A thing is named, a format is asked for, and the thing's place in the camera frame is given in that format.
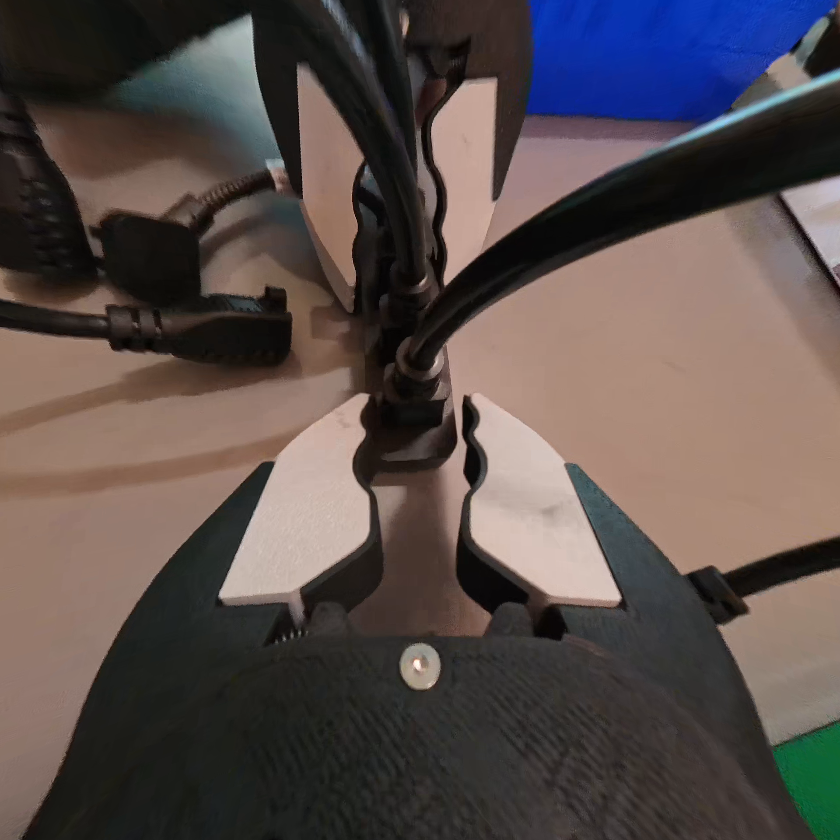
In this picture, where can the green plastic bin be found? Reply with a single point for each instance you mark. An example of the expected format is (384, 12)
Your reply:
(810, 787)

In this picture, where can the blue plastic bin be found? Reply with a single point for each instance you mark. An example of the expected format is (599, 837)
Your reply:
(656, 59)

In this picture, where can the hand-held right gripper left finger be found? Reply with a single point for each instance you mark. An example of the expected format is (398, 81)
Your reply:
(308, 512)

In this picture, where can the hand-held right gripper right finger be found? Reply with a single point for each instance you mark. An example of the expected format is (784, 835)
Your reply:
(531, 518)

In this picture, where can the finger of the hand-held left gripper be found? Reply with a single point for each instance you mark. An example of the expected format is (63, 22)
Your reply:
(469, 151)
(325, 170)

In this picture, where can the person's left forearm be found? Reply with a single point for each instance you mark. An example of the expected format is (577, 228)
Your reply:
(98, 39)

